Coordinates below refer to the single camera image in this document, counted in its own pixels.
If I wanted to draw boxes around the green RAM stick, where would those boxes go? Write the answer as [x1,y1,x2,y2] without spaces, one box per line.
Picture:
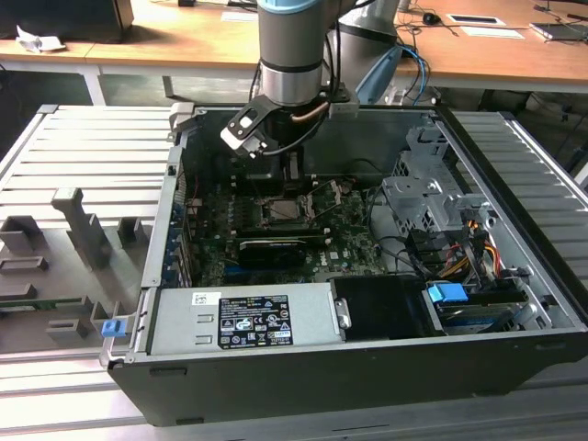
[0,297,85,311]

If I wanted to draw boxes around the black RAM slot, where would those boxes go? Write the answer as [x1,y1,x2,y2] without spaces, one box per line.
[245,172,321,197]
[235,223,333,243]

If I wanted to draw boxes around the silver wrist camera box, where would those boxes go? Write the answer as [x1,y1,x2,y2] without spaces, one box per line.
[220,105,273,160]

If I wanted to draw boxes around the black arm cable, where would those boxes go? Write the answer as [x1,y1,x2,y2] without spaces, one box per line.
[262,25,344,158]

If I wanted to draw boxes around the open black PC case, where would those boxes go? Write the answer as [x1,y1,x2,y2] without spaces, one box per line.
[99,103,588,428]

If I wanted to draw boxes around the blue case latch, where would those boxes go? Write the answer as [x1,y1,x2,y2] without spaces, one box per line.
[101,319,127,341]

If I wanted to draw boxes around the grey power supply unit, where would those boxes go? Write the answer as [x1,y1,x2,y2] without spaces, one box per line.
[147,281,346,356]

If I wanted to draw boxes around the crumpled white paper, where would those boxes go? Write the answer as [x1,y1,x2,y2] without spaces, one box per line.
[15,24,68,54]

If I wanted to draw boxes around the black monitor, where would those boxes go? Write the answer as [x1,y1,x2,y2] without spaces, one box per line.
[0,0,135,45]

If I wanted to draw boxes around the black plastic fan shroud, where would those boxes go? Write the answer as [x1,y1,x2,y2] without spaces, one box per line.
[330,275,446,344]

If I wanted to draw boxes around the white paper sheet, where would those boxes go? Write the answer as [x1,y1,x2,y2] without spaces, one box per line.
[459,25,527,40]

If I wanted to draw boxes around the grey desk cable plate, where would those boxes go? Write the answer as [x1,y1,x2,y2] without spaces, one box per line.
[447,13,507,27]

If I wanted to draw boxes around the green motherboard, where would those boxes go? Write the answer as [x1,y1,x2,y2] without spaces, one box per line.
[183,176,388,288]

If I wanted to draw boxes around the blue disk carrier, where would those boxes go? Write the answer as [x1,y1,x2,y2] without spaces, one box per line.
[425,283,469,306]

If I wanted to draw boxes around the black graphics card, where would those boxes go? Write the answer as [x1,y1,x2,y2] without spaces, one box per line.
[236,237,308,268]

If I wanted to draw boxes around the thin black wire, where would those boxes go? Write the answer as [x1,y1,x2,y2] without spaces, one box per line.
[347,157,386,177]

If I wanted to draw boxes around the grey parts rack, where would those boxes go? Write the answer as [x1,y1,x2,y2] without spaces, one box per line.
[0,187,155,356]

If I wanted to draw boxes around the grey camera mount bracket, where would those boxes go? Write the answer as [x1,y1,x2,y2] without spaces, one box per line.
[327,96,360,119]

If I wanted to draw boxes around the grey plastic case handle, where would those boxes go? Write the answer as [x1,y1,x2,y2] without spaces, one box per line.
[167,101,198,144]

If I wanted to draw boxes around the silver metal drive cage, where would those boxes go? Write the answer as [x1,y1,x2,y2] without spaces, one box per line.
[379,126,496,241]

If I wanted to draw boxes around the orange yellow red wire bundle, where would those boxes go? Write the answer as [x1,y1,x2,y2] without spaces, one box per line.
[439,220,503,281]

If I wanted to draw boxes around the black CPU socket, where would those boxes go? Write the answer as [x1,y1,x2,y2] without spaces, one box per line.
[258,195,308,228]

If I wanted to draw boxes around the blue cable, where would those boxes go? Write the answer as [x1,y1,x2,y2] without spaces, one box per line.
[402,44,432,106]

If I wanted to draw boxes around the grey laptop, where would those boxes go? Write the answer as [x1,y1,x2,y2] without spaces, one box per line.
[529,19,588,46]

